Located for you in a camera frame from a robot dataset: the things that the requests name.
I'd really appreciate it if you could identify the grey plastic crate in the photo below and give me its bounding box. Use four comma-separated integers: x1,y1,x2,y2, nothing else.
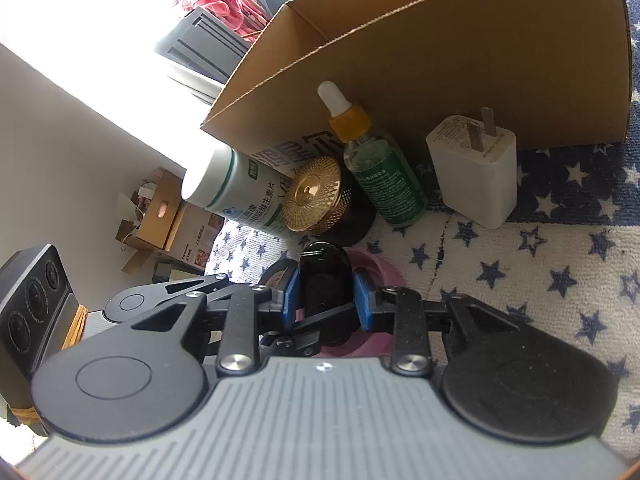
154,7,253,86

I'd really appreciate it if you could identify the paper scraps pile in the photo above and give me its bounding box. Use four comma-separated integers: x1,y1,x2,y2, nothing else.
116,180,156,252

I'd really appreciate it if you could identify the small brown cardboard box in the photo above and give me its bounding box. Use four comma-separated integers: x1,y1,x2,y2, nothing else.
135,169,187,251

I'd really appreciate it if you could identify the white charger plug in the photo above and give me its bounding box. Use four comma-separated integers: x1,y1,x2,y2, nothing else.
425,106,518,230

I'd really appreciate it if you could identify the black jar with gold lid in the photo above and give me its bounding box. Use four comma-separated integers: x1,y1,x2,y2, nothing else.
282,156,377,243

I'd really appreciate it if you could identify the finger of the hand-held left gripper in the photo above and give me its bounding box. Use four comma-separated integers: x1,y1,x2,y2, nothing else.
104,273,232,322

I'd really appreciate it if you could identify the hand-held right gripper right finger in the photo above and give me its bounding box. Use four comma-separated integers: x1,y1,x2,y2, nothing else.
351,271,523,377

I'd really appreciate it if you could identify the printed appliance carton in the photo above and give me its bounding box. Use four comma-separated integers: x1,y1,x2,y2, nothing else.
165,202,223,273

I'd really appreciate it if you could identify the red cloth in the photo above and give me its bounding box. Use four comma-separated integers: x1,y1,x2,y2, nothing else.
177,0,273,41

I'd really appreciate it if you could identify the white supplement bottle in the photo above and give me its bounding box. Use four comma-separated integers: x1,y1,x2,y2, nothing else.
180,146,301,239

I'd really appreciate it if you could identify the blue white star blanket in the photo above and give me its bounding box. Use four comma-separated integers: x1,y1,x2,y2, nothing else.
204,0,640,466

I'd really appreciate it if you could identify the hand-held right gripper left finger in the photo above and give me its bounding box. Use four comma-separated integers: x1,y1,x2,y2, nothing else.
131,266,302,377

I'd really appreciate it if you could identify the green dropper bottle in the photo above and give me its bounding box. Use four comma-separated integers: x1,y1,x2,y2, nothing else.
317,80,428,227

